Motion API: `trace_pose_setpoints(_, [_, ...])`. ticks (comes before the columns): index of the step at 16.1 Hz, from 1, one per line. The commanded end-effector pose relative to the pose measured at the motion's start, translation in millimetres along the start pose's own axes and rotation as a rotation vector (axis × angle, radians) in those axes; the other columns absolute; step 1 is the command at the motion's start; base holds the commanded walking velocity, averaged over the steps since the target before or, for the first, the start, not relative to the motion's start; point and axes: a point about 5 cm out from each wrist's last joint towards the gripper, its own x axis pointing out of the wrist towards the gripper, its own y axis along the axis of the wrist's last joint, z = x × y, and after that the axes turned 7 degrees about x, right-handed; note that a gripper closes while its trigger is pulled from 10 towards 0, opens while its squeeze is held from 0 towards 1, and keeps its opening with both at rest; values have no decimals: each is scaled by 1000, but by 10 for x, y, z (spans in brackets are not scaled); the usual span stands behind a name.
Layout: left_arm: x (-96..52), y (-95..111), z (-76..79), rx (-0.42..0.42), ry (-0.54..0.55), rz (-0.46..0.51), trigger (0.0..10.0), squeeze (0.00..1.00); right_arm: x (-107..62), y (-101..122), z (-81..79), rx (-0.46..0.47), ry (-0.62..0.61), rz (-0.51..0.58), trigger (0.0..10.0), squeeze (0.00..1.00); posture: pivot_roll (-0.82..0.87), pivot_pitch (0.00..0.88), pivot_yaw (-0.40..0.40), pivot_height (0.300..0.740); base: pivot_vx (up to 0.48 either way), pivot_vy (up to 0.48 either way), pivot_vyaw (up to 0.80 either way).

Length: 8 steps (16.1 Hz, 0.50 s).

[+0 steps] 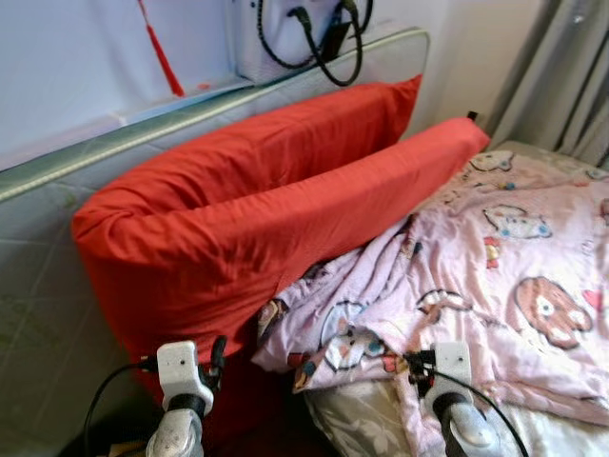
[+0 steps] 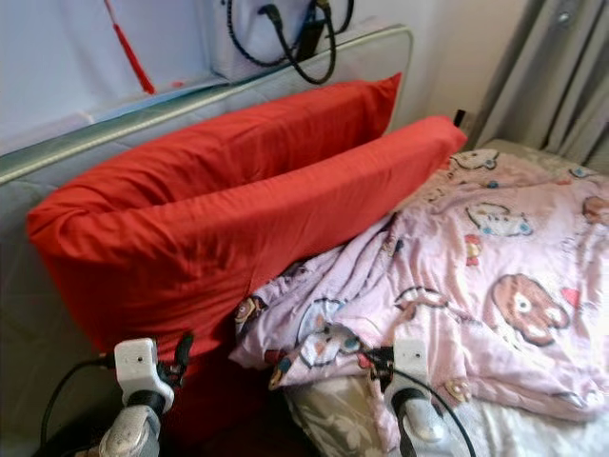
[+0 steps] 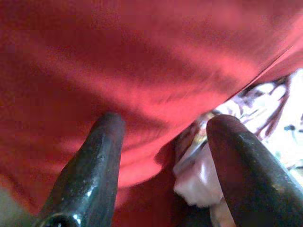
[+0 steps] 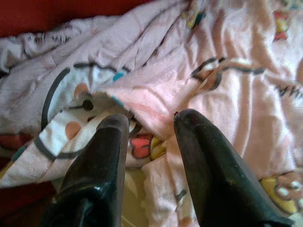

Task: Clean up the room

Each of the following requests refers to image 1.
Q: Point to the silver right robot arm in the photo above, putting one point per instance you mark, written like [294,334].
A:
[471,428]

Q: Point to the large red cushion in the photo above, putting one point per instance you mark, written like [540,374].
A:
[238,248]

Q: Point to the pink cartoon bear blanket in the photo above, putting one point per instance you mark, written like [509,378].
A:
[495,248]

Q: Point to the small red cushion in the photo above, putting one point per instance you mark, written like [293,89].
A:
[266,133]

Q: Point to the red hanging tassel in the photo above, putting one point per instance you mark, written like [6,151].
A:
[164,57]

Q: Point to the grey pleated curtain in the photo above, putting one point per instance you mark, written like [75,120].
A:
[561,76]

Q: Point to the black power adapter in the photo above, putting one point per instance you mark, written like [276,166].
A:
[335,38]

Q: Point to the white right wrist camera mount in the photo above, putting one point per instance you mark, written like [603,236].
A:
[454,364]

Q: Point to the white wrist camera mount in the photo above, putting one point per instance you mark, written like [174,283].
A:
[454,364]
[178,367]

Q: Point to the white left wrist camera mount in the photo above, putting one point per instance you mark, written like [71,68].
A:
[178,367]

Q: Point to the black wall socket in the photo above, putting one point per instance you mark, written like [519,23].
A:
[471,116]

